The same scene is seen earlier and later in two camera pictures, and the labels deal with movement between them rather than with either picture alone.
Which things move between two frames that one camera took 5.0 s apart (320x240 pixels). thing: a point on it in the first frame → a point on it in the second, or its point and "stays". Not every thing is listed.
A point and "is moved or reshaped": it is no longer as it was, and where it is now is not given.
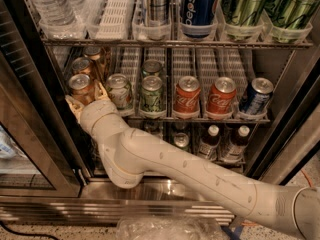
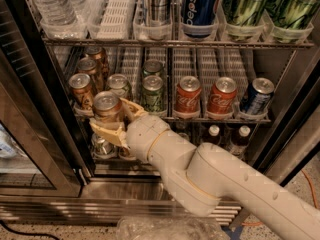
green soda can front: [151, 93] stays
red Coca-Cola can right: [221, 96] stays
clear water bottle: [52, 4] stays
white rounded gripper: [94, 112] → [144, 134]
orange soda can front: [82, 88] is moved or reshaped
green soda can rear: [152, 67] stays
